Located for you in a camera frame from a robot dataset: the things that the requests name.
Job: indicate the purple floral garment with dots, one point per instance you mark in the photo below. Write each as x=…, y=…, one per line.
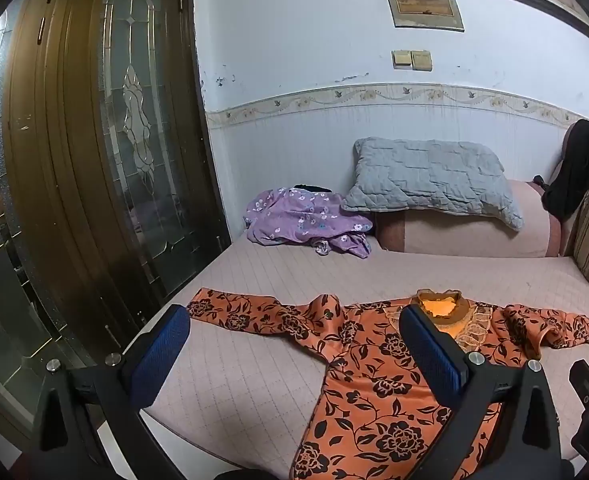
x=299, y=215

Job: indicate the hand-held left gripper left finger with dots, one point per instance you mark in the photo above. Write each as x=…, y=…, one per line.
x=159, y=355

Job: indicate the beige wall switch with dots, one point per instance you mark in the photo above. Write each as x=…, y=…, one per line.
x=402, y=59
x=421, y=60

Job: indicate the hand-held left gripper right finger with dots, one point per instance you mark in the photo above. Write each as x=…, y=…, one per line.
x=432, y=360

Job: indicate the grey quilted pillow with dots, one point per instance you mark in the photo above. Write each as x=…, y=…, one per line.
x=424, y=175

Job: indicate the orange black floral shirt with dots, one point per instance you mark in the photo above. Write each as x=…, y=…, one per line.
x=374, y=410

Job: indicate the small framed wall picture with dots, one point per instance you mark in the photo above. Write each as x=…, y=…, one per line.
x=424, y=5

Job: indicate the wooden stained glass door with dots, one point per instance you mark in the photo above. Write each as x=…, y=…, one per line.
x=64, y=160

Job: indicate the pink bolster cushion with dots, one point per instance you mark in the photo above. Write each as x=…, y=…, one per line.
x=474, y=237

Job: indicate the black garment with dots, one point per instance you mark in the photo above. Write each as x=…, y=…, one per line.
x=579, y=170

